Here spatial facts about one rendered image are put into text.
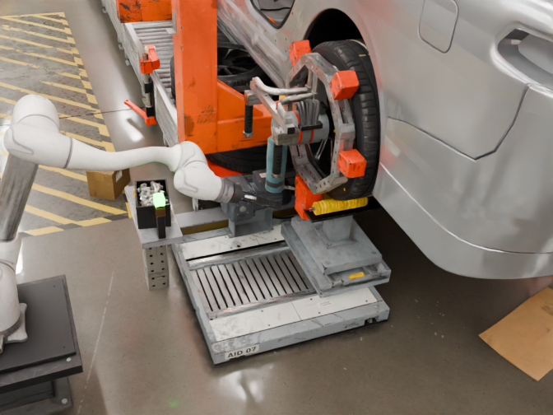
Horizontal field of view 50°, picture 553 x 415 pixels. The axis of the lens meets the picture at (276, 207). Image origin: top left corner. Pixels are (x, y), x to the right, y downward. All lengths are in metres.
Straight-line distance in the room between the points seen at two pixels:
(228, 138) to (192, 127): 0.19
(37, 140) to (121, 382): 1.10
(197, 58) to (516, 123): 1.48
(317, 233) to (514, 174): 1.38
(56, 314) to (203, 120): 1.07
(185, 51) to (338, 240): 1.11
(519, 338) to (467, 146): 1.40
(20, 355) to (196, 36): 1.42
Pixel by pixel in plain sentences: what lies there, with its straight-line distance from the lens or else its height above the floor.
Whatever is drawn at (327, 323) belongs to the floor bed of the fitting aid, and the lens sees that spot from 2.66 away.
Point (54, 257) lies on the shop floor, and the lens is 3.18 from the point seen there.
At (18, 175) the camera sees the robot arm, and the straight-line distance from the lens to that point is 2.16.
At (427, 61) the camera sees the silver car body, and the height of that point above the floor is 1.34.
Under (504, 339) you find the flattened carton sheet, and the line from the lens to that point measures 2.92.
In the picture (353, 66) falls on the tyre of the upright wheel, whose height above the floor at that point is 1.15.
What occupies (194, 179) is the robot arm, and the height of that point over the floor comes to 0.86.
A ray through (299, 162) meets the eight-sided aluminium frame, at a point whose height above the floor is 0.62.
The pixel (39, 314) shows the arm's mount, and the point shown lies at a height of 0.33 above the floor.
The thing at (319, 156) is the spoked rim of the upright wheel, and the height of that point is 0.65.
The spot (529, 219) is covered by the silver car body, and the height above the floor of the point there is 1.05.
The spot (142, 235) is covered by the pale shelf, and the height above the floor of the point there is 0.45.
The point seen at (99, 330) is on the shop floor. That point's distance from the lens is 2.76.
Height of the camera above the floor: 2.00
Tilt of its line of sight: 36 degrees down
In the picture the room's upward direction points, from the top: 4 degrees clockwise
